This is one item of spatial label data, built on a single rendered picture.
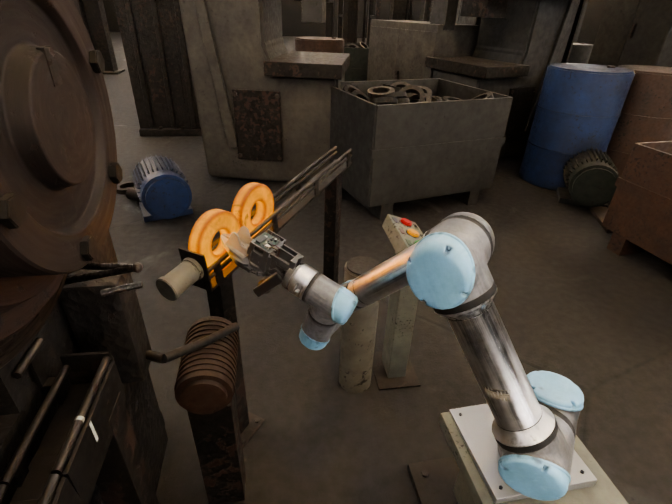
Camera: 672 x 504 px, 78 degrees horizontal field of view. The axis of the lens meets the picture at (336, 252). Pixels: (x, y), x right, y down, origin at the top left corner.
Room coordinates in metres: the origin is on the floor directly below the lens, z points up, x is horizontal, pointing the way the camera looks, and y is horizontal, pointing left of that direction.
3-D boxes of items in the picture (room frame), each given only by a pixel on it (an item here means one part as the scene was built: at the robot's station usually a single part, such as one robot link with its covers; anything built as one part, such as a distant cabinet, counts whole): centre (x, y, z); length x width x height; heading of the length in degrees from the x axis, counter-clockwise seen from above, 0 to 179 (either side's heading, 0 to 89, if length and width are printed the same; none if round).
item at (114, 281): (0.59, 0.42, 0.68); 0.11 x 0.08 x 0.24; 100
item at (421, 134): (2.99, -0.49, 0.39); 1.03 x 0.83 x 0.77; 115
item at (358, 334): (1.09, -0.09, 0.26); 0.12 x 0.12 x 0.52
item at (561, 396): (0.60, -0.47, 0.48); 0.13 x 0.12 x 0.14; 149
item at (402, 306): (1.15, -0.24, 0.31); 0.24 x 0.16 x 0.62; 10
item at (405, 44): (4.71, -0.75, 0.55); 1.10 x 0.53 x 1.10; 30
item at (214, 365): (0.71, 0.29, 0.27); 0.22 x 0.13 x 0.53; 10
